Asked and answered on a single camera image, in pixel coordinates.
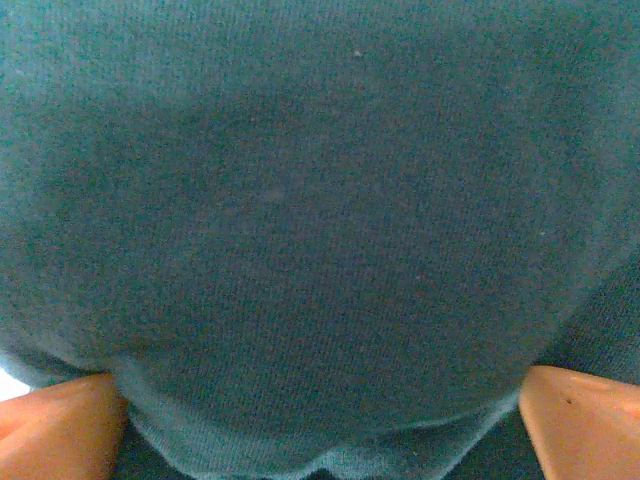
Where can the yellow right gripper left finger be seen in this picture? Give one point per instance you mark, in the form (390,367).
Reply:
(55,435)

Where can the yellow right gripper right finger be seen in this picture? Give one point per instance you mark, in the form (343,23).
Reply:
(585,430)

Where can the dark green t-shirt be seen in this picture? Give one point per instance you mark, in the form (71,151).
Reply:
(320,200)

